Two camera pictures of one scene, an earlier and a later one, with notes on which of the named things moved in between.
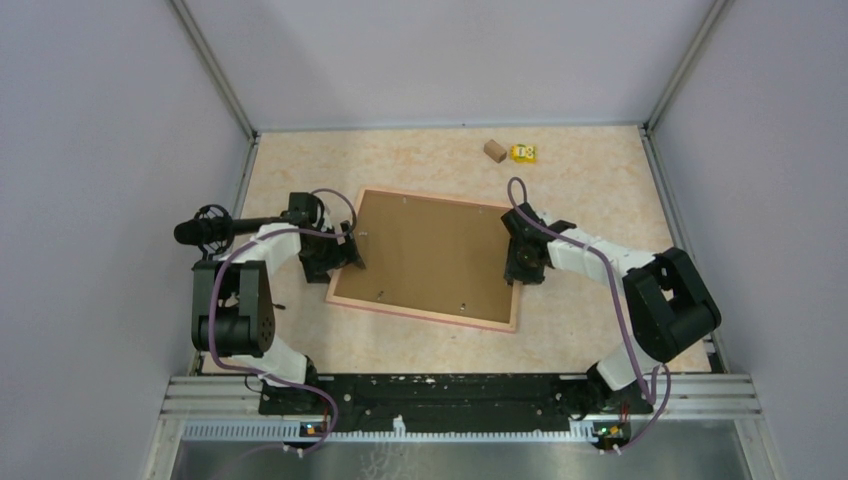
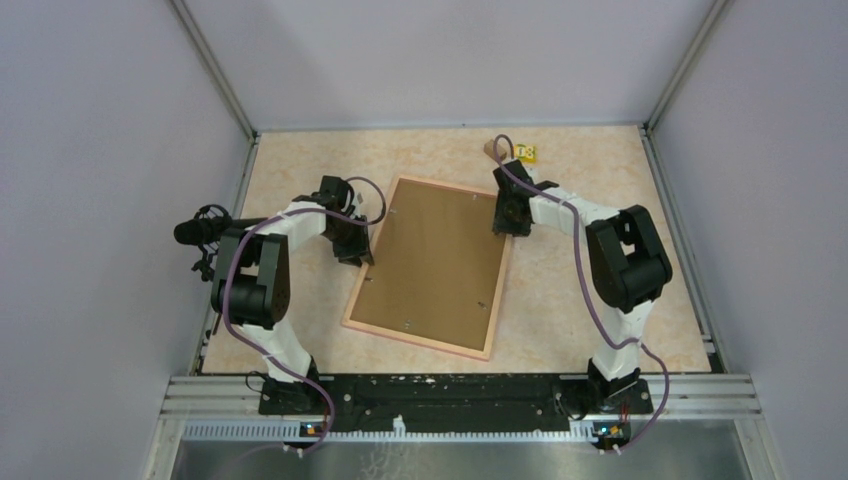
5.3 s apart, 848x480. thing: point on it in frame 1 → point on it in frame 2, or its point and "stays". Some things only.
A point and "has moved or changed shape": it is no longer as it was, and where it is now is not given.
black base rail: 447,397 stays
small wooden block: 495,150 stays
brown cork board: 430,256 has moved or changed shape
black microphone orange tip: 214,229 stays
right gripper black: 514,272 → 501,226
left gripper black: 343,255 → 358,248
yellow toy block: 522,153 stays
